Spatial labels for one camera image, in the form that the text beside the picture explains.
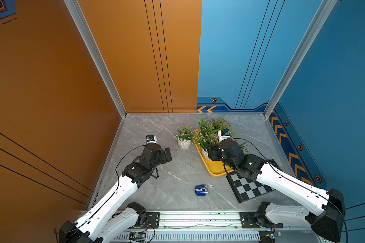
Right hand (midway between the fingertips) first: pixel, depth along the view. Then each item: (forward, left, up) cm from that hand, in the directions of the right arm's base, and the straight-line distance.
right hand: (210, 147), depth 76 cm
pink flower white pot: (+18, +1, -6) cm, 19 cm away
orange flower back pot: (+8, +2, -8) cm, 11 cm away
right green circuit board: (-34, -28, -22) cm, 49 cm away
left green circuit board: (-35, +35, -24) cm, 55 cm away
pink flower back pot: (+12, +13, -7) cm, 20 cm away
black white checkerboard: (-15, -19, -18) cm, 30 cm away
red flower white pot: (+21, -8, -6) cm, 23 cm away
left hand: (+1, +24, -3) cm, 24 cm away
